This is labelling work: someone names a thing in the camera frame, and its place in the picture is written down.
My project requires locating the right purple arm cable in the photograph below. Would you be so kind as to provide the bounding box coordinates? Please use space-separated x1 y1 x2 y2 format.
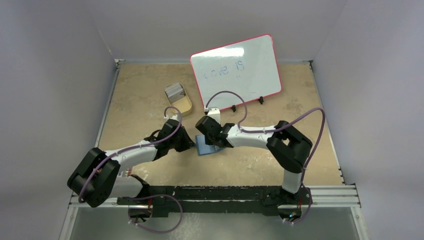
204 90 326 186

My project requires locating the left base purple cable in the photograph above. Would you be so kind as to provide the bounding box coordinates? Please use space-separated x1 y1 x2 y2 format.
127 194 184 235

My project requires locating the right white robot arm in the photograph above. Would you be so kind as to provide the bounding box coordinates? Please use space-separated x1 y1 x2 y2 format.
195 115 313 204

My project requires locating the blue leather card holder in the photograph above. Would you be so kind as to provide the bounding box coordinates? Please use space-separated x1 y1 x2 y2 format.
195 134 225 156

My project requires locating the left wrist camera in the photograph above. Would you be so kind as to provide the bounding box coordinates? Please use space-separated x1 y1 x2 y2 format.
164 114 181 122

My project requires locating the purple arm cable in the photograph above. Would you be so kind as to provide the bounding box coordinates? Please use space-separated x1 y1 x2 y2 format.
204 90 326 186
77 105 183 204

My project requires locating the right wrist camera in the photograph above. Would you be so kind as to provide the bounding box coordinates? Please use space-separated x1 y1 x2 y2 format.
204 107 221 124

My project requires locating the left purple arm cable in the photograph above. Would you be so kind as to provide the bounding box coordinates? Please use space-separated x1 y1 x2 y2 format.
77 105 183 204

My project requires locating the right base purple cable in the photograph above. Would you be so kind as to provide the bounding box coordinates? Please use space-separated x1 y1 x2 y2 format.
282 188 316 226

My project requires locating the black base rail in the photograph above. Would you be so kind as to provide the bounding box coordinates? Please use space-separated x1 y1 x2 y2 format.
116 182 312 222

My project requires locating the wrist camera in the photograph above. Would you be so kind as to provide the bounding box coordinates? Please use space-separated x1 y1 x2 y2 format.
204 107 221 124
164 114 181 122

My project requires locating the colourful marker box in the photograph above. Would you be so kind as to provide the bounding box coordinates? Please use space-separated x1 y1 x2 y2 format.
118 167 133 177

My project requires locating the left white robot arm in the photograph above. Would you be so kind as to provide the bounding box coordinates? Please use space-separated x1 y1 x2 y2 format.
67 119 195 208

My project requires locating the red framed whiteboard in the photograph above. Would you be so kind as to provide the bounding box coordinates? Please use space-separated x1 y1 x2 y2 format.
189 33 283 110

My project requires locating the beige oval tray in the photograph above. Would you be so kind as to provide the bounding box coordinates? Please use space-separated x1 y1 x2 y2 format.
165 88 193 116

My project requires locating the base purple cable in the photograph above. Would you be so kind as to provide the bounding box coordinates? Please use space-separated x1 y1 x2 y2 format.
127 194 184 235
282 188 316 226

